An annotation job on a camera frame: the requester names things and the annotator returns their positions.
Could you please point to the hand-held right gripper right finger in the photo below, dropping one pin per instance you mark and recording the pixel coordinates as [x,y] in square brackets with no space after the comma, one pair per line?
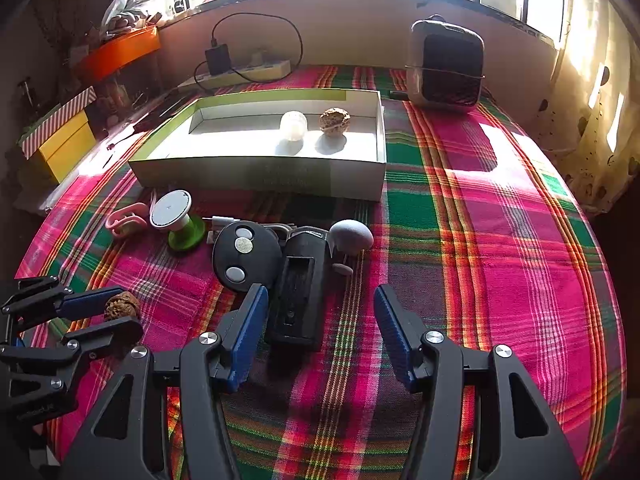
[392,330]

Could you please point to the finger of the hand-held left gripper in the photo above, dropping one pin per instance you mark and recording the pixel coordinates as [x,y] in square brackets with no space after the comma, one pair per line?
[107,332]
[90,302]

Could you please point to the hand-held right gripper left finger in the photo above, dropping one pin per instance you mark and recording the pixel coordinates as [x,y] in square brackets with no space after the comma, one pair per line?
[247,330]

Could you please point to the brown walnut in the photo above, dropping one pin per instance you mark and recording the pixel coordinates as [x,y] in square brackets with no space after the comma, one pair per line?
[334,121]
[121,306]

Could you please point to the round black key fob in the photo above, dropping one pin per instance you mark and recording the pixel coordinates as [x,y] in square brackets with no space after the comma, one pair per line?
[250,265]

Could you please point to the pink plastic clip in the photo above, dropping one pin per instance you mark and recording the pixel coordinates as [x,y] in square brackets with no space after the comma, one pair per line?
[120,220]

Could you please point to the white disc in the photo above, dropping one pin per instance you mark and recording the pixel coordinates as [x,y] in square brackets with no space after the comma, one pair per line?
[171,208]

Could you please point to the shallow white cardboard box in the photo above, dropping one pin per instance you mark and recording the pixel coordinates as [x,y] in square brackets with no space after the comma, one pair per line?
[260,177]

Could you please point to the grey mushroom-shaped object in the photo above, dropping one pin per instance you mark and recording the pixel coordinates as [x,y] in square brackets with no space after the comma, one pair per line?
[352,235]

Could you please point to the white USB adapter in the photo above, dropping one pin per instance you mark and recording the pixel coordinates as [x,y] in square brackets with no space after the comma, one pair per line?
[220,223]

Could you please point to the plaid blanket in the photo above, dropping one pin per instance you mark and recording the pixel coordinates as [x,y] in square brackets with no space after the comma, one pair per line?
[475,240]

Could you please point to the yellow box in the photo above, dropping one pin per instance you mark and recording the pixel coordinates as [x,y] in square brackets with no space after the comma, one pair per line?
[65,147]

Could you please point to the flat black power bank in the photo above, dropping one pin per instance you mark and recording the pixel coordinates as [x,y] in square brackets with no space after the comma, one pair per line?
[160,110]

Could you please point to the clear plastic cup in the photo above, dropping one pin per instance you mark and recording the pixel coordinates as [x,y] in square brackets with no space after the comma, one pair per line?
[293,126]

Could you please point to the orange tray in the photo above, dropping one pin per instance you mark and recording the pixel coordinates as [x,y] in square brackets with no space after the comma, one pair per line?
[120,55]

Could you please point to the white power strip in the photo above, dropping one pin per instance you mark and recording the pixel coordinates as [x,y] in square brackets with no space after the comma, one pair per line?
[267,67]

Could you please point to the beige space heater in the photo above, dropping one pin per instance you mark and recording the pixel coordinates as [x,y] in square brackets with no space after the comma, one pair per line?
[445,70]

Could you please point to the black charger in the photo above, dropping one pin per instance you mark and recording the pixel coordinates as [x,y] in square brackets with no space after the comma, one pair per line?
[218,60]

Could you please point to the spotted beige curtain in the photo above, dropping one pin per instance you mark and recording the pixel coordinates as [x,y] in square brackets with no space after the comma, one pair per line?
[590,110]

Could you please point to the clear plastic bag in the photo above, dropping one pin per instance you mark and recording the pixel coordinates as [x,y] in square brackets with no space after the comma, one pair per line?
[127,7]

